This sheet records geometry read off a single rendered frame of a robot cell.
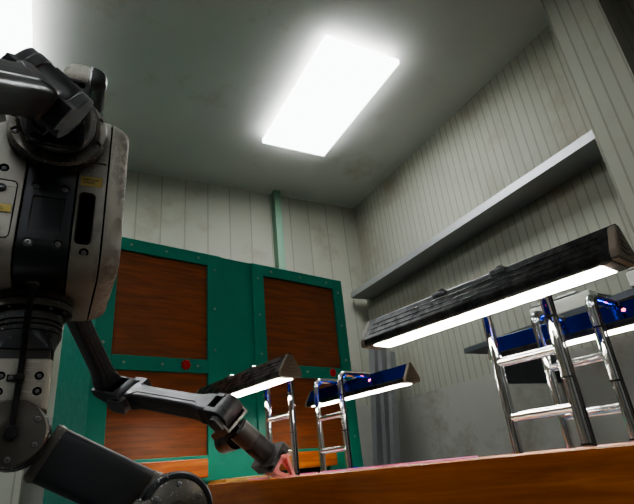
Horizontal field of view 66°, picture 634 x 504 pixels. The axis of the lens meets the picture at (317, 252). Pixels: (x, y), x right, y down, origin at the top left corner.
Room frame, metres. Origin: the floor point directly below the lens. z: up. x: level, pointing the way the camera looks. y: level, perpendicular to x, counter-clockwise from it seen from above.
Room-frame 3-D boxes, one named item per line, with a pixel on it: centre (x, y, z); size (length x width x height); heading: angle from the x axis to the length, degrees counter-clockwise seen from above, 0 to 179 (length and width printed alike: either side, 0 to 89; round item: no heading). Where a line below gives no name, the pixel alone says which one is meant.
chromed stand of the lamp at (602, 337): (1.32, -0.68, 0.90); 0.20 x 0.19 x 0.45; 41
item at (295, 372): (1.74, 0.32, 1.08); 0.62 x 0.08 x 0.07; 41
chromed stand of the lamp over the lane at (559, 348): (1.06, -0.38, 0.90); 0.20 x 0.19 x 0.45; 41
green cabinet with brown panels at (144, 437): (2.51, 0.57, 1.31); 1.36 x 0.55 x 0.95; 131
